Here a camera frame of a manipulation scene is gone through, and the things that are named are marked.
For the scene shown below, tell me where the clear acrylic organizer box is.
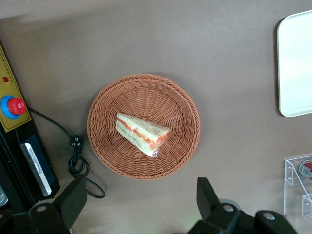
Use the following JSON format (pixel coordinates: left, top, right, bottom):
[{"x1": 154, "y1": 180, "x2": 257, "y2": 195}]
[{"x1": 284, "y1": 155, "x2": 312, "y2": 224}]

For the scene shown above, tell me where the red emergency stop button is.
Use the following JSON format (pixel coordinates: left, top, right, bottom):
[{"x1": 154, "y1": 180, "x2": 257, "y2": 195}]
[{"x1": 6, "y1": 97, "x2": 27, "y2": 116}]

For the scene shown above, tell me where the black power cable with plug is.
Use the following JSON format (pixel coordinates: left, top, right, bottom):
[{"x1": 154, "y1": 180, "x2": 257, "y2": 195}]
[{"x1": 28, "y1": 107, "x2": 106, "y2": 199}]

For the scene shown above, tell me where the yellow emergency stop control box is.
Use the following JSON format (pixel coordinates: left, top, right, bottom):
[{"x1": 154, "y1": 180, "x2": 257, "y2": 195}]
[{"x1": 0, "y1": 43, "x2": 33, "y2": 133}]

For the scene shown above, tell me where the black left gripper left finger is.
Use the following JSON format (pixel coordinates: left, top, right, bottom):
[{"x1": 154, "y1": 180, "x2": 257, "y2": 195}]
[{"x1": 27, "y1": 177, "x2": 88, "y2": 234}]

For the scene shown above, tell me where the cream plastic tray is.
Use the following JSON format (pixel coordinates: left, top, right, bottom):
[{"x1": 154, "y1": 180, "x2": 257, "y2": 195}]
[{"x1": 276, "y1": 9, "x2": 312, "y2": 118}]

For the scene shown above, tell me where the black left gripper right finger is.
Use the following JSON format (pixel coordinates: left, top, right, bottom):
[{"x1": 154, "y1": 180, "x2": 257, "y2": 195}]
[{"x1": 187, "y1": 177, "x2": 298, "y2": 234}]

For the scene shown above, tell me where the round brown wicker basket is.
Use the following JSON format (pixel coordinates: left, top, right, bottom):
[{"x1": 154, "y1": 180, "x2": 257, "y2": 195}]
[{"x1": 86, "y1": 74, "x2": 201, "y2": 181}]

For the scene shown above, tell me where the triangle sandwich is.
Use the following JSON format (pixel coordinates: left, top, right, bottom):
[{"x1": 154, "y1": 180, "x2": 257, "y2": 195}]
[{"x1": 115, "y1": 113, "x2": 172, "y2": 158}]

